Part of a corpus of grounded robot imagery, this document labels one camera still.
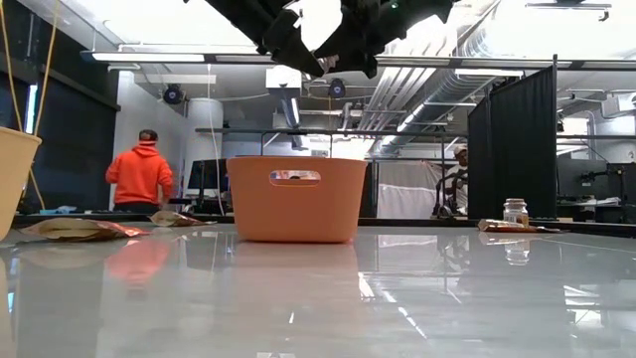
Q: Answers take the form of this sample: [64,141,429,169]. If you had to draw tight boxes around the person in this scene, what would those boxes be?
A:
[435,143,471,218]
[104,128,176,215]

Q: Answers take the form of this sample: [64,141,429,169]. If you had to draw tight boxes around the ribbed metal air duct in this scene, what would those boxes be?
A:
[370,27,503,156]

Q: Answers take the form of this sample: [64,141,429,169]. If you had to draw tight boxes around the white hanging sheet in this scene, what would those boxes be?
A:
[376,159,448,220]

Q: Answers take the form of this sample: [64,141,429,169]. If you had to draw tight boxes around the blue cloth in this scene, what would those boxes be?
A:
[38,204,79,216]

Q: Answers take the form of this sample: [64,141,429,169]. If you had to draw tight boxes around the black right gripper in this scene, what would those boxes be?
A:
[312,0,456,80]

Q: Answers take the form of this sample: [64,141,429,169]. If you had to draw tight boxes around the long ceiling light fixture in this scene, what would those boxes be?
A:
[81,49,636,71]

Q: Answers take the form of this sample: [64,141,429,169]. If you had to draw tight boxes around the black curtain room divider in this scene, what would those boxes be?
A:
[466,54,559,221]

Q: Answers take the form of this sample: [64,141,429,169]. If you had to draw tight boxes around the white ceiling box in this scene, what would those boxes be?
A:
[264,65,303,91]

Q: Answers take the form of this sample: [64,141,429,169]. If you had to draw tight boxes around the round black ceiling device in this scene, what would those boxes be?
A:
[327,77,348,99]
[162,83,186,105]

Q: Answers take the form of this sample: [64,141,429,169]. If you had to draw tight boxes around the black office monitor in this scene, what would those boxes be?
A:
[606,162,636,225]
[556,157,610,201]

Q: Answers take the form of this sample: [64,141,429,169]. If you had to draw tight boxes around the background computer monitor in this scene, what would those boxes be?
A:
[187,158,231,213]

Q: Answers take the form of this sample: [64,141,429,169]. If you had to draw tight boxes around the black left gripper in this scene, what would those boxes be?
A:
[247,0,327,79]

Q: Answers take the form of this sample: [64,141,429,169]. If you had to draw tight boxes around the yellow plastic bin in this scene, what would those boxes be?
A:
[0,125,44,241]

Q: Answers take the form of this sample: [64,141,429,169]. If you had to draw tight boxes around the orange plastic bin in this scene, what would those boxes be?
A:
[226,156,370,245]

